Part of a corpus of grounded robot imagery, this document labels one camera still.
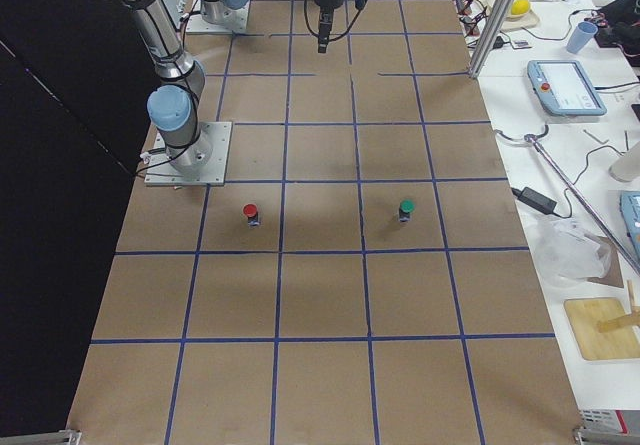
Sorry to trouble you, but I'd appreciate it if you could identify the blue teach pendant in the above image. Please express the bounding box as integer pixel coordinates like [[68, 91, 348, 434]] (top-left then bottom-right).
[[526, 60, 607, 117]]

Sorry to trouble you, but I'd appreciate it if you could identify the metal cane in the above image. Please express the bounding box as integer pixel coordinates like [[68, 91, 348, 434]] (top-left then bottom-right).
[[494, 125, 639, 274]]

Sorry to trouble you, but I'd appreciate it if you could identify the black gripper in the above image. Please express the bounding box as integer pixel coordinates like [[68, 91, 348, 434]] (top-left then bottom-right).
[[317, 8, 334, 54]]

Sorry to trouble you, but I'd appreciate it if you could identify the red push button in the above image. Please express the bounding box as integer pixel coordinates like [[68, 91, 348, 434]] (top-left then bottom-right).
[[242, 203, 261, 227]]

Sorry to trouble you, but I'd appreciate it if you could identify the yellow lemon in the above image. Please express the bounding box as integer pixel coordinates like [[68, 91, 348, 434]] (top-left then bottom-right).
[[508, 0, 531, 19]]

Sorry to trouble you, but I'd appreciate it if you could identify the beige tray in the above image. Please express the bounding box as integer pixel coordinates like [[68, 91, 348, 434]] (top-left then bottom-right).
[[478, 0, 539, 32]]

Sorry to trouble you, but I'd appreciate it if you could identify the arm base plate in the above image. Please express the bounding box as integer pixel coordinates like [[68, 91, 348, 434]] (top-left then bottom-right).
[[143, 122, 233, 187], [186, 0, 250, 35]]

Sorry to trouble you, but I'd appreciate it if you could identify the light blue cup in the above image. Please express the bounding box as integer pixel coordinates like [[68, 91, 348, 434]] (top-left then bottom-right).
[[565, 21, 599, 54]]

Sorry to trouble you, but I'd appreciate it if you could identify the wooden cutting board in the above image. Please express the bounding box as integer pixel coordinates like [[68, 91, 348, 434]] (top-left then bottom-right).
[[564, 297, 639, 361]]

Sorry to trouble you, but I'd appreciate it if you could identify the aluminium frame post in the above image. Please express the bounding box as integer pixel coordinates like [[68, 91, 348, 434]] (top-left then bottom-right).
[[468, 0, 514, 79]]

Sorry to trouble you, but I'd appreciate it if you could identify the black power adapter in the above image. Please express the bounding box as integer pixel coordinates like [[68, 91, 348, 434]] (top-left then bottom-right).
[[512, 187, 557, 215]]

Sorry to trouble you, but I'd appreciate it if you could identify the clear plastic bag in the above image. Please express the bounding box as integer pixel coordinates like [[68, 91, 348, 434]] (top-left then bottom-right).
[[524, 217, 613, 288]]

